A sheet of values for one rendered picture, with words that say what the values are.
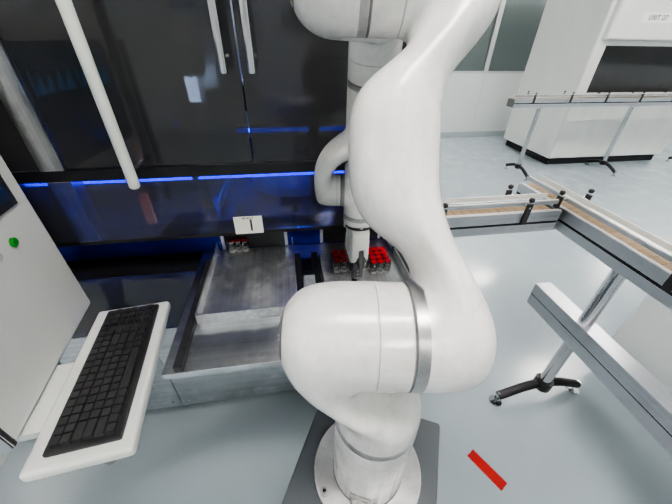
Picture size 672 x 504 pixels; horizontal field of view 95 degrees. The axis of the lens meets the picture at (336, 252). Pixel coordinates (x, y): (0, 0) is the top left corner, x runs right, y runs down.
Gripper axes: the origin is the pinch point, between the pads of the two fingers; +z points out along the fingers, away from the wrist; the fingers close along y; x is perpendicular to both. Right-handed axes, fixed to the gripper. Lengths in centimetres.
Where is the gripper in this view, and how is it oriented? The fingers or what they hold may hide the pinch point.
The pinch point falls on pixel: (355, 268)
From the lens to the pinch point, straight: 91.1
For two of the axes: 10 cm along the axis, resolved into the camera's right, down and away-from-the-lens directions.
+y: 1.5, 5.7, -8.1
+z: -0.1, 8.2, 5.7
